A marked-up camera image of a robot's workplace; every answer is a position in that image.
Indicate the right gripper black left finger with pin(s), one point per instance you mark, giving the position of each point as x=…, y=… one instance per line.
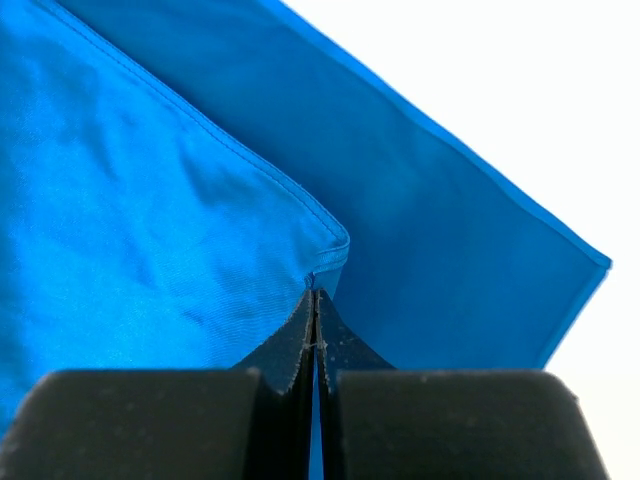
x=251, y=421

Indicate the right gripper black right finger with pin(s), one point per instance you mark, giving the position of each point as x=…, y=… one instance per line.
x=380, y=422

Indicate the blue cloth napkin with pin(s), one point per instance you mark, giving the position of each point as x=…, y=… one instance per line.
x=175, y=174

